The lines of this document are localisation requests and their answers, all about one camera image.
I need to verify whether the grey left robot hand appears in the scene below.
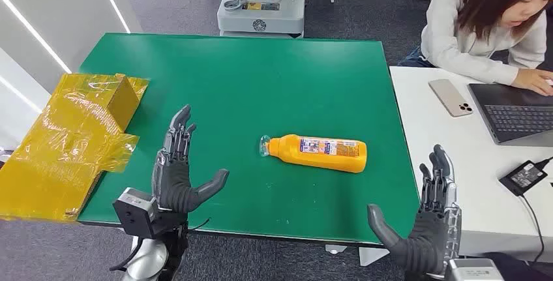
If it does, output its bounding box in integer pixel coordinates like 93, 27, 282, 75
151, 104, 230, 214

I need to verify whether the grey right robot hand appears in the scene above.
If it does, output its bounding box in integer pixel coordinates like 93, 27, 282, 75
367, 144, 462, 281

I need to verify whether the orange plastic bottle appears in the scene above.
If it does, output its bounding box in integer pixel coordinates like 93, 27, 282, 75
259, 134, 368, 174

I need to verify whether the yellow taped cardboard box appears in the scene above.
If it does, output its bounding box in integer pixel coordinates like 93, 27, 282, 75
0, 72, 150, 223

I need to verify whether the black power adapter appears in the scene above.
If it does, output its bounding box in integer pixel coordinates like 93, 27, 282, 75
498, 160, 550, 197

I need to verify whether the beige smartphone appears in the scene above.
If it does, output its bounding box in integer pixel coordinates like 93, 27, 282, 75
428, 79, 474, 119

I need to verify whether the grey laptop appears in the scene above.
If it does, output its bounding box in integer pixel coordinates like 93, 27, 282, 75
468, 83, 553, 147

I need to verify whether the person's hand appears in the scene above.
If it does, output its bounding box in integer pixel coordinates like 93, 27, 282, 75
511, 68, 553, 96

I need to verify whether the person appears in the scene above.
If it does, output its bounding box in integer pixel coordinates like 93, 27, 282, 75
397, 0, 553, 96

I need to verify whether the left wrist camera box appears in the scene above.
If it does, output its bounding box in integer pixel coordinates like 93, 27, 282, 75
112, 187, 160, 240

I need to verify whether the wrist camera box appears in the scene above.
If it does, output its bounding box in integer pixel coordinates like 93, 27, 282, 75
444, 258, 505, 281
112, 187, 160, 240

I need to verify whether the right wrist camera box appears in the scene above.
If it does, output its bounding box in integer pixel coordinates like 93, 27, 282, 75
444, 258, 505, 281

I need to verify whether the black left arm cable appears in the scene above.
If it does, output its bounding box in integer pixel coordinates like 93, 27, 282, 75
108, 237, 144, 272

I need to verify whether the black adapter cable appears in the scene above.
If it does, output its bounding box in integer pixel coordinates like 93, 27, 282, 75
519, 156, 553, 266

